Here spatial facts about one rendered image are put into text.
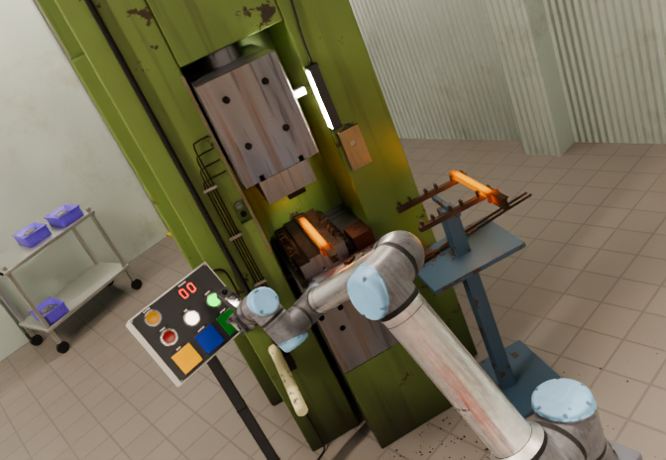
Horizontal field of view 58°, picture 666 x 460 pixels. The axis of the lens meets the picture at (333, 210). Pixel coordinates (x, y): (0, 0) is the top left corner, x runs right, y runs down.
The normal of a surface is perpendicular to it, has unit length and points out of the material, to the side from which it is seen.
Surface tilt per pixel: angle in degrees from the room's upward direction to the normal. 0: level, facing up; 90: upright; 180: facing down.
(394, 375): 90
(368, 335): 90
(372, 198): 90
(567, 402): 5
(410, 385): 90
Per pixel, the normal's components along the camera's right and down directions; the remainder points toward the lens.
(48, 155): 0.63, 0.11
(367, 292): -0.68, 0.45
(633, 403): -0.36, -0.84
